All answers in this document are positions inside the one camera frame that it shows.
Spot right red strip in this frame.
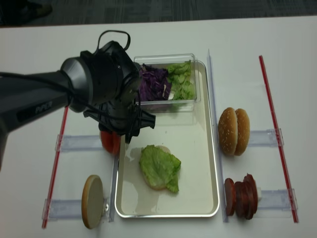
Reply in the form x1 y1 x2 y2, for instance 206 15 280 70
259 55 299 223

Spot sesame bun top right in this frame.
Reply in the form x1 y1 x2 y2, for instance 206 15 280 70
234 109 250 156

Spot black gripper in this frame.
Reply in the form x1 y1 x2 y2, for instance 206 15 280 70
84 99 156 144

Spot sesame bun top left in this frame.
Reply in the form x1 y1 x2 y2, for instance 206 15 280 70
217 107 238 156

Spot green lettuce pieces in container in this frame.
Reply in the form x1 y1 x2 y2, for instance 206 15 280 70
167 60 195 100

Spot lower right clear holder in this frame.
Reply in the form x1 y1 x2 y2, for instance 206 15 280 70
253 189 298 218

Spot bottom bun on tray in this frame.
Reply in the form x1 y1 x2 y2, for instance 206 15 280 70
140 145 180 191

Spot sesame bun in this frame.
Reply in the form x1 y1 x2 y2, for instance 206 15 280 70
217 107 238 156
234 109 250 156

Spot clear plastic container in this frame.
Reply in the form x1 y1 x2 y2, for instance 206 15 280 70
134 54 200 113

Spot left red strip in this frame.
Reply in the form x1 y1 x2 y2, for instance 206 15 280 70
42 107 68 230

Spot red strip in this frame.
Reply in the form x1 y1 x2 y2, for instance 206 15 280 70
42 107 68 230
259 55 299 223

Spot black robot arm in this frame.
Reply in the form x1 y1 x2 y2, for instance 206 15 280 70
0 41 156 151

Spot bun half standing left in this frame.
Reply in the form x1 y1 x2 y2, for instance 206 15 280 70
81 175 104 229

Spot white metal tray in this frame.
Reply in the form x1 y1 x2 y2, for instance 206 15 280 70
115 62 219 218

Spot dark red meat patty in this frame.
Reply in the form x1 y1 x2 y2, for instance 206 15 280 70
224 178 236 216

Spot upper left clear holder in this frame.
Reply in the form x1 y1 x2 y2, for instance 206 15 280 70
55 135 103 152

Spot lower left clear holder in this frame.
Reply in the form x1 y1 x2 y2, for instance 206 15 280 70
42 198 114 222

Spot upper right clear holder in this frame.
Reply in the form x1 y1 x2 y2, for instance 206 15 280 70
248 128 284 147

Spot lettuce leaf on bun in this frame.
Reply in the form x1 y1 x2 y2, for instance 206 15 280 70
138 145 182 194

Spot clear holder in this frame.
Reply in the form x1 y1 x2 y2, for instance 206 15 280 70
42 198 114 222
55 135 103 152
248 128 284 147
253 189 298 218

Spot stack of meat slices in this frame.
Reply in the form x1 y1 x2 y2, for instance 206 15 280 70
234 174 259 220

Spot purple cabbage shreds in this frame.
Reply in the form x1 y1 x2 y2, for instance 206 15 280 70
139 64 172 102

